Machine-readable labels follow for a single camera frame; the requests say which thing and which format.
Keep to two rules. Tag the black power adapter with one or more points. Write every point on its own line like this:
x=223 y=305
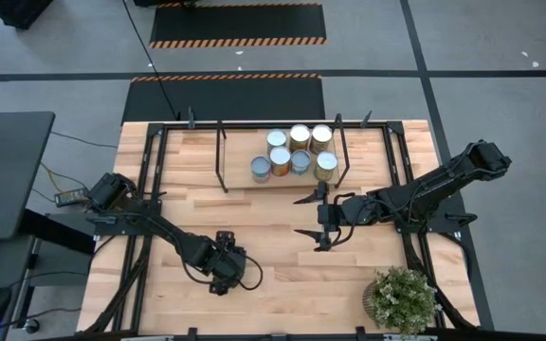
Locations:
x=70 y=197

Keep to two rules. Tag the potted plant in woven basket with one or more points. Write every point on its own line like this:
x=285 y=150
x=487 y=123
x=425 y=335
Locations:
x=403 y=300

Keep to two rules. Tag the black box on floor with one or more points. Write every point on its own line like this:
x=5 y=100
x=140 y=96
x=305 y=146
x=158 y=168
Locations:
x=17 y=12

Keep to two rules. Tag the dark grey desk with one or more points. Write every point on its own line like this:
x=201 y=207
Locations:
x=12 y=170

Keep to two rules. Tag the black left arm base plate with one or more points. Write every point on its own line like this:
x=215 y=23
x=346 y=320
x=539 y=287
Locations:
x=121 y=229

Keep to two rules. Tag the black caster wheel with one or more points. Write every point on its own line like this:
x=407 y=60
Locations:
x=31 y=325

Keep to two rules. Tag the black mat with hazard stripes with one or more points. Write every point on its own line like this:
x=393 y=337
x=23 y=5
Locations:
x=237 y=21
x=216 y=99

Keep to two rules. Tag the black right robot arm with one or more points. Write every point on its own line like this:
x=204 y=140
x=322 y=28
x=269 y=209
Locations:
x=443 y=180

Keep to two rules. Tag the black aluminium rig frame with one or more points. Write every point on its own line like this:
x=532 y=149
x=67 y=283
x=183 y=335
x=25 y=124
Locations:
x=197 y=126

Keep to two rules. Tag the black table clamp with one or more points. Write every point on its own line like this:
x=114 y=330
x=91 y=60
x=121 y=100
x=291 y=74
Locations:
x=191 y=334
x=365 y=119
x=360 y=333
x=190 y=117

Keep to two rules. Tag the tin can white lid orange label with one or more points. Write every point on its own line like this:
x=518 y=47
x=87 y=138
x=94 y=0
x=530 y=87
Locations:
x=280 y=158

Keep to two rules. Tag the black desk leg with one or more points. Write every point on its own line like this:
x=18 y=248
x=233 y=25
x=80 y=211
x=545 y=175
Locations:
x=64 y=237

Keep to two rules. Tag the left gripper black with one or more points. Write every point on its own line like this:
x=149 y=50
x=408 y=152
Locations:
x=229 y=264

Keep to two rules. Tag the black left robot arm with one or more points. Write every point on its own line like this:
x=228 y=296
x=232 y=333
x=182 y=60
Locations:
x=173 y=234

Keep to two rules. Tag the wooden shelf black metal frame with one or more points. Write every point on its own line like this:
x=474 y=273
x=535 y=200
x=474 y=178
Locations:
x=240 y=161

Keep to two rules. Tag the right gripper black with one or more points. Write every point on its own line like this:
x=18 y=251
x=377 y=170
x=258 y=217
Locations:
x=332 y=215

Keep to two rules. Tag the tin can blue-grey lid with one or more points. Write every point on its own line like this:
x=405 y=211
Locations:
x=300 y=162
x=260 y=168

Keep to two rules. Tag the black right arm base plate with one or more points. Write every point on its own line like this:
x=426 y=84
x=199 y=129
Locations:
x=436 y=227

